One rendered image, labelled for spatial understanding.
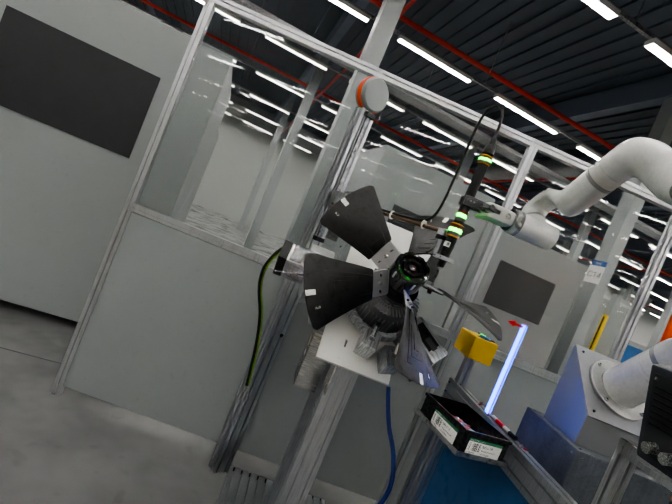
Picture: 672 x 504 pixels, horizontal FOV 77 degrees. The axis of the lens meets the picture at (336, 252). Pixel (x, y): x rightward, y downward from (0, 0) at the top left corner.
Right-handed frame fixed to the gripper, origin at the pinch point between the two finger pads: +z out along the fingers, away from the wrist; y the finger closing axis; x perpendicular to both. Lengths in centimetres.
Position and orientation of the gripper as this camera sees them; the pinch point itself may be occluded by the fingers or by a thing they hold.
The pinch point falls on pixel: (467, 201)
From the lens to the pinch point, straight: 145.4
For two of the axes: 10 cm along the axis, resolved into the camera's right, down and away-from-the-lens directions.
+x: 3.9, -9.2, -0.3
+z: -9.2, -3.9, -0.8
